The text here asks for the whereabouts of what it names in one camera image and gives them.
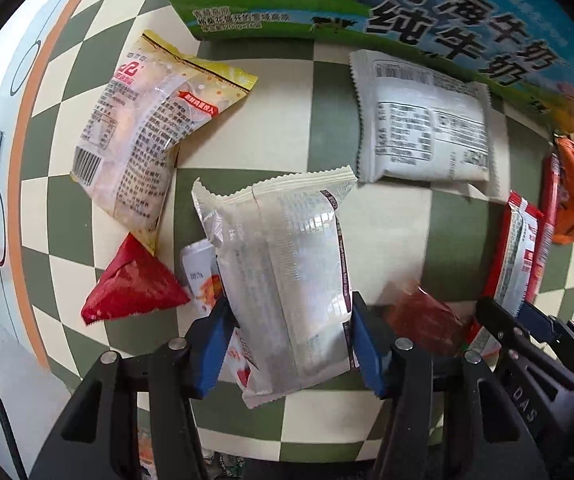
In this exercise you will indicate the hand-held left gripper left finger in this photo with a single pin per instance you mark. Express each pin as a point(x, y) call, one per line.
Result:
point(212, 350)

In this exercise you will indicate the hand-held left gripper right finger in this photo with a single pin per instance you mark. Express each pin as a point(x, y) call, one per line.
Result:
point(367, 355)

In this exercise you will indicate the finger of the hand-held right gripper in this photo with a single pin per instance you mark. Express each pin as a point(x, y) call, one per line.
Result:
point(497, 320)
point(539, 321)

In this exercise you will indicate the red-edged white snack packet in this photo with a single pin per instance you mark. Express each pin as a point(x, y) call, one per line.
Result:
point(517, 250)

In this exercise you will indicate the silver snack packet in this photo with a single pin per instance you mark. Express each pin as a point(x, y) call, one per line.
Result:
point(287, 270)

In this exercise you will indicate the dark red snack packet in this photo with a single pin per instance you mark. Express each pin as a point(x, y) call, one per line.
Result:
point(422, 320)

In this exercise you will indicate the small white red snack packet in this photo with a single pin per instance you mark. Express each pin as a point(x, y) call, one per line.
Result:
point(201, 280)

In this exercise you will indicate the red triangular snack packet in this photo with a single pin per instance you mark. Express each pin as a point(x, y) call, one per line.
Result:
point(132, 285)

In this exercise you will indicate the orange snack packet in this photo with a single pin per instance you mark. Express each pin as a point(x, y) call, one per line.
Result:
point(572, 195)

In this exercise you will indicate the grey snack packet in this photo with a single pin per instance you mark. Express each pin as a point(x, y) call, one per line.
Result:
point(417, 130)

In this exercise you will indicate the clear pink yellow-topped snack packet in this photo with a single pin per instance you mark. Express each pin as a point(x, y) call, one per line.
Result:
point(132, 150)

